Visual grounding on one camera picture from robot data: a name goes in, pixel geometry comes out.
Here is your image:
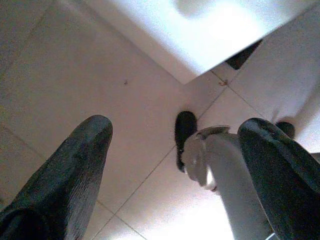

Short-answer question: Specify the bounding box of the silver robot leg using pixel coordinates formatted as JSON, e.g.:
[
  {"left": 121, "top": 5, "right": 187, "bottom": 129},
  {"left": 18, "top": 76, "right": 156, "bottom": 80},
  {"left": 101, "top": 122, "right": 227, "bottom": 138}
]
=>
[{"left": 180, "top": 124, "right": 276, "bottom": 240}]

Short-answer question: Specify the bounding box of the black robot foot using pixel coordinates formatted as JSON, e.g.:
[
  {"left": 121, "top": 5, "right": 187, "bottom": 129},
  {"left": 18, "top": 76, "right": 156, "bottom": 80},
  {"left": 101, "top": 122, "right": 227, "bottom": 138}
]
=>
[
  {"left": 174, "top": 110, "right": 199, "bottom": 174},
  {"left": 275, "top": 120, "right": 297, "bottom": 140}
]

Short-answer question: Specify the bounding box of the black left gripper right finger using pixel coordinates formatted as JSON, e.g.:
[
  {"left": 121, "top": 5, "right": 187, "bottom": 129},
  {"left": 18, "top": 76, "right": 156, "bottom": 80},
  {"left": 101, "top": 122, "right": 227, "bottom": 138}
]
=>
[{"left": 236, "top": 117, "right": 320, "bottom": 240}]

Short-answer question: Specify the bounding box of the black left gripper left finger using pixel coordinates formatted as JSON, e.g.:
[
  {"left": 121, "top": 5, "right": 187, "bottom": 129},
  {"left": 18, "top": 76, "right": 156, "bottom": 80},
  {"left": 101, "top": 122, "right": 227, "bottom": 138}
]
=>
[{"left": 0, "top": 114, "right": 114, "bottom": 240}]

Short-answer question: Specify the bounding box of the white fridge door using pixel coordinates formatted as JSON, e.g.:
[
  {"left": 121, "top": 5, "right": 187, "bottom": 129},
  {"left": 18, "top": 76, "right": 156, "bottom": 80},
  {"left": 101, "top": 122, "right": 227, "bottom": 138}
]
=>
[{"left": 83, "top": 0, "right": 320, "bottom": 85}]

